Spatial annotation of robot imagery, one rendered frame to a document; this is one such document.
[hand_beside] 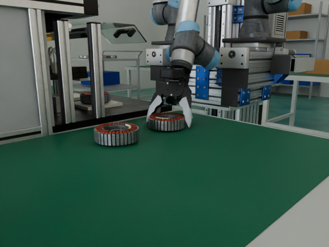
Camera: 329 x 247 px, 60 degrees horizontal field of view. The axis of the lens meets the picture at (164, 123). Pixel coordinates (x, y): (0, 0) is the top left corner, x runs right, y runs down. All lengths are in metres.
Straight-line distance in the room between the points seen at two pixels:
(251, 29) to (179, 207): 1.12
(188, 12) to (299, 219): 0.86
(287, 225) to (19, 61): 0.68
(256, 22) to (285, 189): 1.04
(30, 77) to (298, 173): 0.66
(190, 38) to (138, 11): 7.21
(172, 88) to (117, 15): 6.88
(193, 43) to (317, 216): 0.65
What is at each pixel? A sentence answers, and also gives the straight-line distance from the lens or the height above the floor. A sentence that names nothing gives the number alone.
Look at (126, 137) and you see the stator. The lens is 0.68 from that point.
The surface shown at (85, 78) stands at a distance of 1.07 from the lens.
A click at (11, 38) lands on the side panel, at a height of 1.00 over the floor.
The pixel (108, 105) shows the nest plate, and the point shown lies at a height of 0.78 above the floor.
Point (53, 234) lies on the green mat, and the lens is 0.40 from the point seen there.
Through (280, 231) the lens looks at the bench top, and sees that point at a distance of 0.41.
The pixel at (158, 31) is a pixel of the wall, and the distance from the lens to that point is 8.55.
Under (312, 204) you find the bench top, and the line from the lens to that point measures 0.49.
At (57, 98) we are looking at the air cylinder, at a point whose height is 0.82.
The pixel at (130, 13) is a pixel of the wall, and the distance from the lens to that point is 7.97.
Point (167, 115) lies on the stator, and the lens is 0.87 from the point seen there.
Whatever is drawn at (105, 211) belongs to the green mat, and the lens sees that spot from 0.42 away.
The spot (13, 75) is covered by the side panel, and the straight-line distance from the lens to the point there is 0.80.
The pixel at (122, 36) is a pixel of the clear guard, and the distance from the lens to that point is 1.18.
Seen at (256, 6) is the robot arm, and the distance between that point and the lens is 1.45.
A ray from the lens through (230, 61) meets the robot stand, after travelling 1.33.
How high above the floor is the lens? 0.96
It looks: 14 degrees down
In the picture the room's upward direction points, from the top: straight up
